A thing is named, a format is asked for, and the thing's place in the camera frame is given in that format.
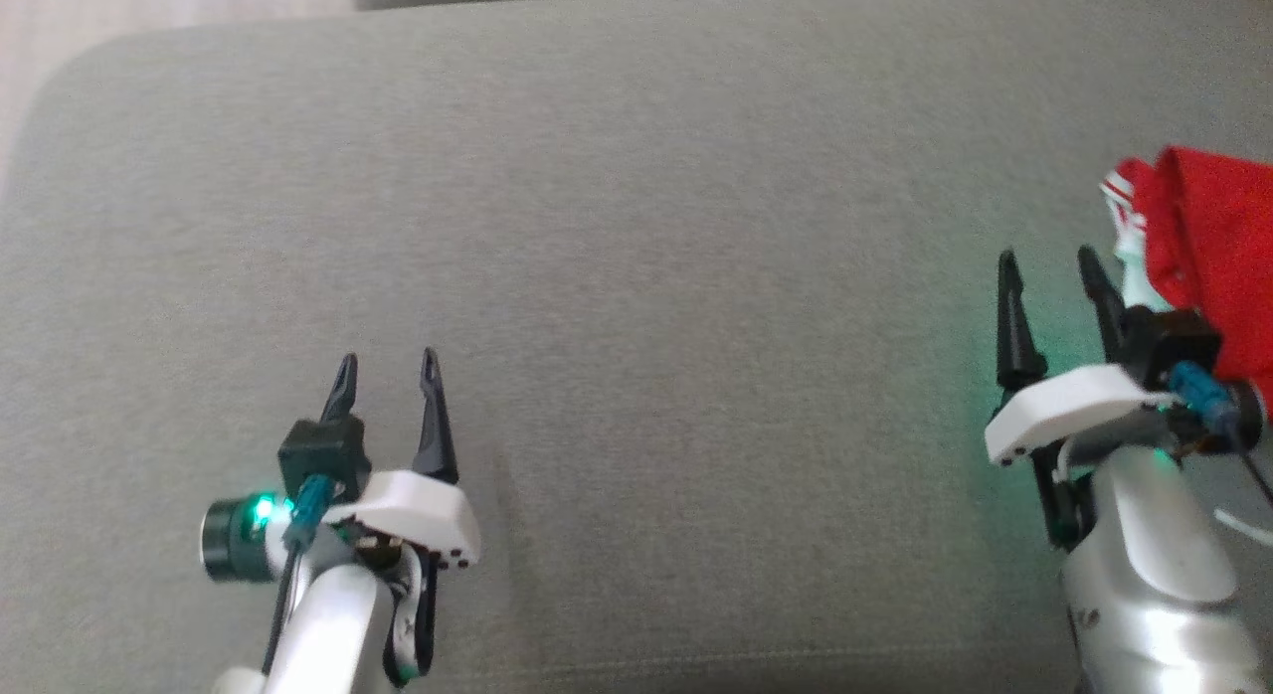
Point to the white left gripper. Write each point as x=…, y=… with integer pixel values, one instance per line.
x=418, y=520

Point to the grey sofa seat cushion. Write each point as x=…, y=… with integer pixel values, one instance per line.
x=646, y=276

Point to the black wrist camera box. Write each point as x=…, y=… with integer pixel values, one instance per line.
x=323, y=455
x=1174, y=346

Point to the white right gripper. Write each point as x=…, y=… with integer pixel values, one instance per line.
x=1069, y=411

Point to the red jersey white striped trim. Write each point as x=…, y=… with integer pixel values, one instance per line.
x=1223, y=247

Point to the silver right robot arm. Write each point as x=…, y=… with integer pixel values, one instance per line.
x=1154, y=575

